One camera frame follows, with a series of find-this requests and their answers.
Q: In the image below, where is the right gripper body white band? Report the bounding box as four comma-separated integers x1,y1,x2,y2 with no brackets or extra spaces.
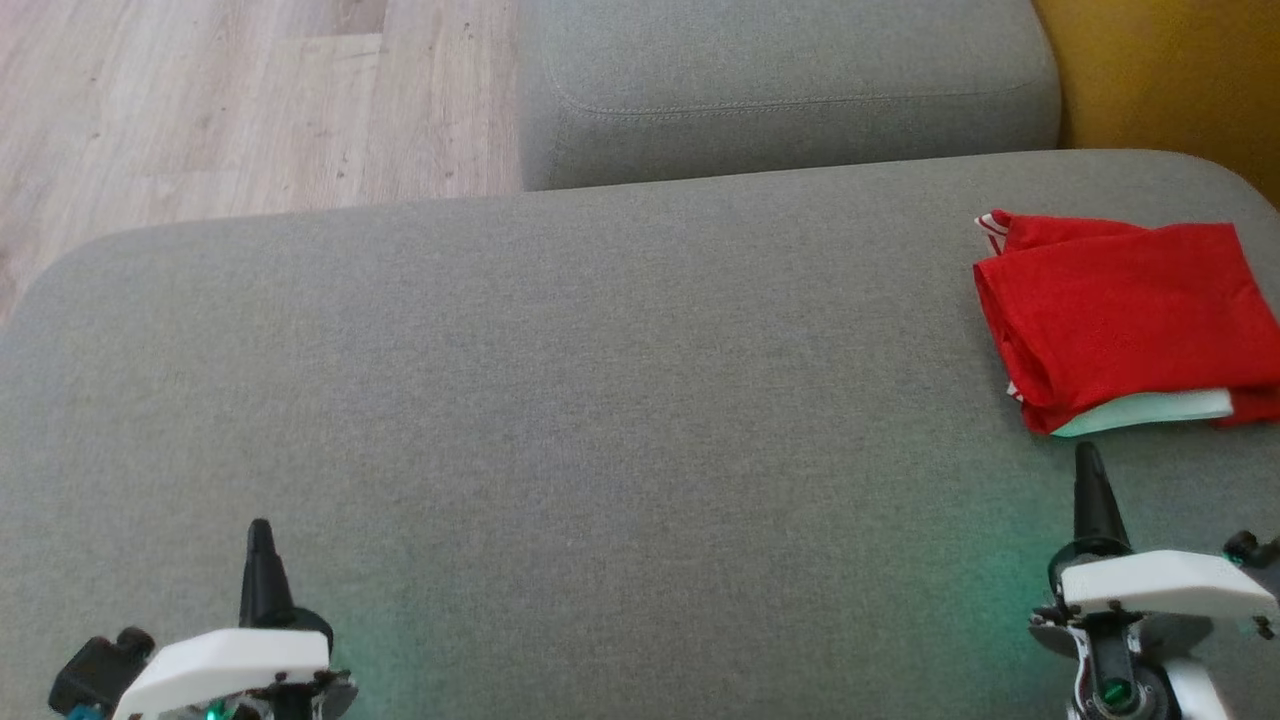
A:
1030,538,1280,720

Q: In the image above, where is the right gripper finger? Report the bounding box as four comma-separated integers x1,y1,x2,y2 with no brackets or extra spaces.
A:
1073,443,1132,547

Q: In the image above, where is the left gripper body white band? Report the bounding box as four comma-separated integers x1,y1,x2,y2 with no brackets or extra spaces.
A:
110,606,359,720

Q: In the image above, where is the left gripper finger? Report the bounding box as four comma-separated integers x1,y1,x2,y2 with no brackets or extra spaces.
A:
240,518,297,629

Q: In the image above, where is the red jersey with black lettering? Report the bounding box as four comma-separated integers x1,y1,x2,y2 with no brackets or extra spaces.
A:
973,210,1280,431

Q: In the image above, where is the large grey sofa chaise cushion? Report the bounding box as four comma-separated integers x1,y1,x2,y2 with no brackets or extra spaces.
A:
0,150,1280,720

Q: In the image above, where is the grey sofa seat cushion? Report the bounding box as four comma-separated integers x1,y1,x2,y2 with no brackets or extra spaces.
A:
515,0,1063,191

